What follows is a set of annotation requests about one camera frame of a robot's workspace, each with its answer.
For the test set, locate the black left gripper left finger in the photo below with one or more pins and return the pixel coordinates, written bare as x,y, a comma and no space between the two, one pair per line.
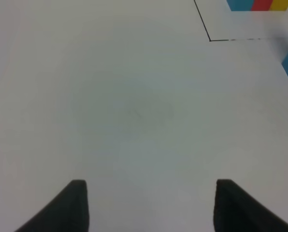
67,212

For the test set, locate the template blue cube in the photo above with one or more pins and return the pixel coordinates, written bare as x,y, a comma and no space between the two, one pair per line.
240,5

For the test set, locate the template red cube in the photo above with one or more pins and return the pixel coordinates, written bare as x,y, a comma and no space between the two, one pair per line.
261,5

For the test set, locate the template yellow cube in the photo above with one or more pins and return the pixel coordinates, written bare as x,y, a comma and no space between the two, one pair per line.
279,5

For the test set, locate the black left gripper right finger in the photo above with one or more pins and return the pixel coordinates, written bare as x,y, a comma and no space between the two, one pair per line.
237,211

